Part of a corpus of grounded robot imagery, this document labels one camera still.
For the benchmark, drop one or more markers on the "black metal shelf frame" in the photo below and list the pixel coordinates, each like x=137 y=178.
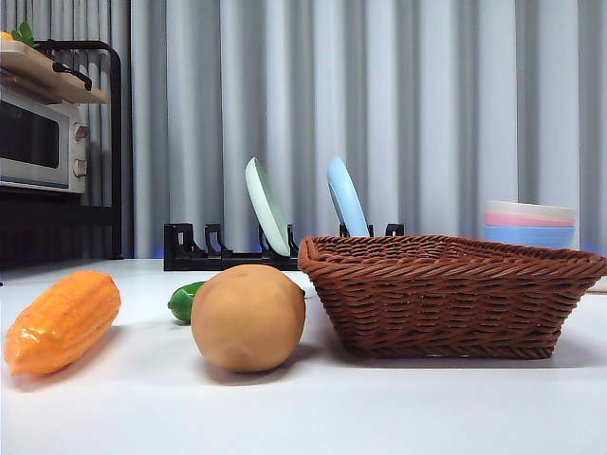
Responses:
x=117 y=142

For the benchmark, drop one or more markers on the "light blue plate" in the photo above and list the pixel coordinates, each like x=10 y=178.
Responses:
x=348 y=204

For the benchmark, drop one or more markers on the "green toy cucumber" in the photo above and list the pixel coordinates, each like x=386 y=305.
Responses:
x=180 y=303

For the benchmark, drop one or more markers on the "pink bowl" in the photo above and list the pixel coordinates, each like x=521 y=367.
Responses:
x=502 y=219

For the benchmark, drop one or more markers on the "black dish rack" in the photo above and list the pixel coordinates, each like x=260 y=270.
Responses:
x=189 y=261

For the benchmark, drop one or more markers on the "grey pleated curtain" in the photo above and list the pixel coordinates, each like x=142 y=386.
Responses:
x=427 y=95

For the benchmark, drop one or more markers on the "green leaves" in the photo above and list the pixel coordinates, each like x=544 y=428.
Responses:
x=24 y=33

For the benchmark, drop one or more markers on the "brown toy potato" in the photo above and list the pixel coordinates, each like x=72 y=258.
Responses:
x=246 y=317

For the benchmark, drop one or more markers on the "white flat plate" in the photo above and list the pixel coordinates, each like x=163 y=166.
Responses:
x=601 y=285

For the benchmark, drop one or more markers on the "small orange fruit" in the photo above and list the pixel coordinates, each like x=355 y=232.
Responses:
x=4 y=36

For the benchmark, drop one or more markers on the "orange toy corn cob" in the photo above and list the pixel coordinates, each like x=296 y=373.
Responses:
x=61 y=322

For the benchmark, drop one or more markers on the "silver toaster oven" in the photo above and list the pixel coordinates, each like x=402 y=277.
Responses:
x=28 y=142

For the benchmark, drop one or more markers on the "pale green plate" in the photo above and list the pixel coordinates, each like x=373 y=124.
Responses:
x=265 y=208

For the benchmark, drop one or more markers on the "brown wicker basket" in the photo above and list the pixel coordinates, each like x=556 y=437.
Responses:
x=427 y=308

